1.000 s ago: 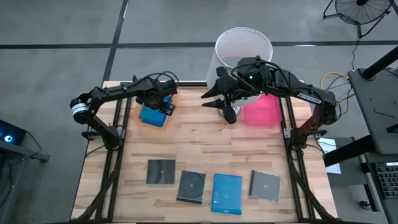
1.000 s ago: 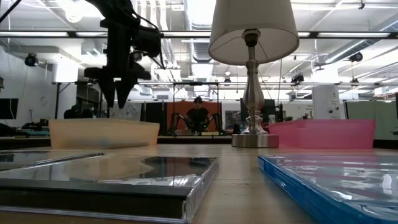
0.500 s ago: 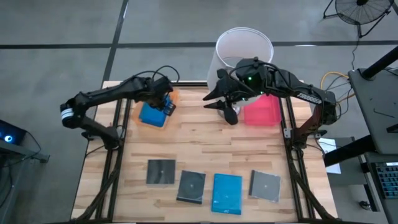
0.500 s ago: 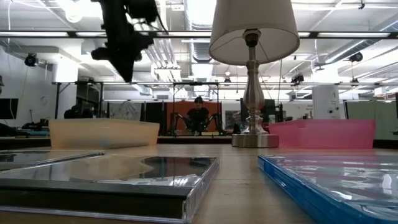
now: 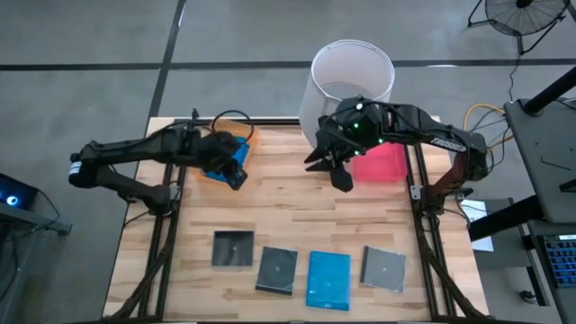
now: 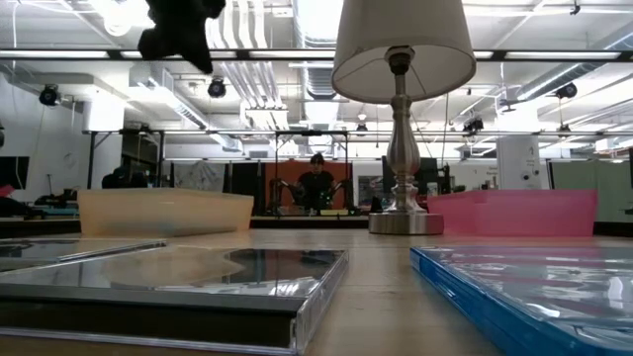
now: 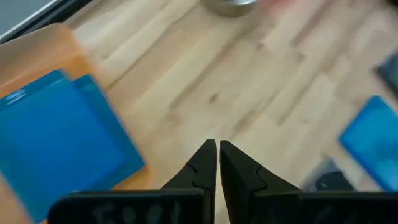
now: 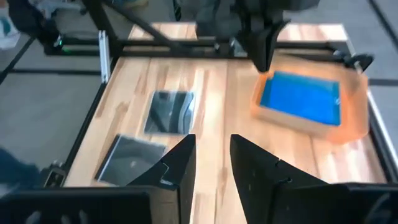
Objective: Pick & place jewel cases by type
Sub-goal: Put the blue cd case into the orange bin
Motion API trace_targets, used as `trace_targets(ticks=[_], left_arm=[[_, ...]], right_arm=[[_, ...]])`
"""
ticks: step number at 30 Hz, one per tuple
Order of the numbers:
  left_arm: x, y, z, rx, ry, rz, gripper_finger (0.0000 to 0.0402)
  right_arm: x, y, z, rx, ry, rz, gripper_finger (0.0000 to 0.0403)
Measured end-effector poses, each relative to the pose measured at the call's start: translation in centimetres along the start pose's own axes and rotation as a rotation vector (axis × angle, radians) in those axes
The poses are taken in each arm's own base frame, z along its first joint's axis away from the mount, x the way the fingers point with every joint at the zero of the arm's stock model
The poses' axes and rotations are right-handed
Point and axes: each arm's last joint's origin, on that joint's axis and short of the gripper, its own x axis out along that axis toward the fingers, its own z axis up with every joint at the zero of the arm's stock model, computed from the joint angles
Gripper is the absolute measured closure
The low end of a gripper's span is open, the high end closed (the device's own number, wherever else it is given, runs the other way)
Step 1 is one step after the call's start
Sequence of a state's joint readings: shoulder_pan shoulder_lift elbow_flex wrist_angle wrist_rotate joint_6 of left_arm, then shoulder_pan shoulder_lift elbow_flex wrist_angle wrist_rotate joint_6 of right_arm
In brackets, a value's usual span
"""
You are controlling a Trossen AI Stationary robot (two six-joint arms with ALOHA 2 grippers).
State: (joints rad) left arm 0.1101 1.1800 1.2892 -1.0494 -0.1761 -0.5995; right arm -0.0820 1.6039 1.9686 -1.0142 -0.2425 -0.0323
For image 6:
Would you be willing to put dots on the white pillar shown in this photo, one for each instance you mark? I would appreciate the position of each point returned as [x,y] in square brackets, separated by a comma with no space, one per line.
[519,163]

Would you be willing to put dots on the red bar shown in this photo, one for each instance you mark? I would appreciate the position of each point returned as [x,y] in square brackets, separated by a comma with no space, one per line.
[6,190]

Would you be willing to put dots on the black ceiling light rail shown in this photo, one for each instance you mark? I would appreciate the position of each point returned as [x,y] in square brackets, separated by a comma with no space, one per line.
[59,54]

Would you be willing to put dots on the clear jewel case black tray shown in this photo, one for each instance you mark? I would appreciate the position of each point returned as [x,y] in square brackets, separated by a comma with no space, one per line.
[99,252]

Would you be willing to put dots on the orange translucent plastic bin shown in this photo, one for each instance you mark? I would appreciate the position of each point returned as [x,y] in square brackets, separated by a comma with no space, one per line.
[163,212]

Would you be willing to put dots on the black backdrop cloth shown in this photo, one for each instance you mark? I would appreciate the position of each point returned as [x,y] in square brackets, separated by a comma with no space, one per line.
[244,188]

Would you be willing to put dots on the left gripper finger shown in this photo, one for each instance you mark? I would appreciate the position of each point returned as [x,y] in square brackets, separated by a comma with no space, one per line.
[153,44]
[195,49]

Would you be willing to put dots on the black ceiling spotlight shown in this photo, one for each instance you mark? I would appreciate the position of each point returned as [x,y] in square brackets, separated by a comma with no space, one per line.
[216,88]
[566,90]
[473,124]
[49,95]

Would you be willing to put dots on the white shade silver table lamp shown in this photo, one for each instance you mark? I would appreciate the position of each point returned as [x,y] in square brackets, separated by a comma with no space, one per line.
[400,49]

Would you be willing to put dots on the grey backdrop cloth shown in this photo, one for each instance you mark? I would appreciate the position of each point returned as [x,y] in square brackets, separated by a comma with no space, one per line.
[198,178]

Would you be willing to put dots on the person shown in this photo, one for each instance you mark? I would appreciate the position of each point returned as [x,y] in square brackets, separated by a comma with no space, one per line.
[123,179]
[316,188]

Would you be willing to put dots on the pale green partition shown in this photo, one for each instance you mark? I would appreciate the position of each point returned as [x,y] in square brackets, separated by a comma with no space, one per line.
[613,188]

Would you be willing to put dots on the black metal frame rig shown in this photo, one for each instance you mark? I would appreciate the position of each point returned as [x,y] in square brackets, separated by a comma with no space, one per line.
[91,158]
[311,132]

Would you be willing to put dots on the pink translucent plastic bin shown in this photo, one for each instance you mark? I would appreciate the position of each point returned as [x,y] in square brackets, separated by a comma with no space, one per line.
[514,212]

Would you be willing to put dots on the black monitor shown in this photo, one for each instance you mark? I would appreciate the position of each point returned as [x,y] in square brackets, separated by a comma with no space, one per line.
[14,173]

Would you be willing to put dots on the background black robot arm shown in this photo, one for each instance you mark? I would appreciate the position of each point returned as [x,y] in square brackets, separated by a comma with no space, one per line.
[279,195]
[346,195]

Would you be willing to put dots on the blue plastic disc case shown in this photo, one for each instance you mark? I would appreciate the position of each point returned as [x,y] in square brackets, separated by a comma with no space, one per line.
[544,296]

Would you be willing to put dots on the black background screen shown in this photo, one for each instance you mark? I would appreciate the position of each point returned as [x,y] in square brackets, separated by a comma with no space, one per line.
[429,175]

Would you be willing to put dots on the orange backdrop cloth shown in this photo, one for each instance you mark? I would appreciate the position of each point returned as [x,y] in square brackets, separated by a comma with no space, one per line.
[341,170]

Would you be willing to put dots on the clear jewel disc case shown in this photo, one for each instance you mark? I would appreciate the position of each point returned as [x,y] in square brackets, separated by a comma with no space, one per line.
[148,296]

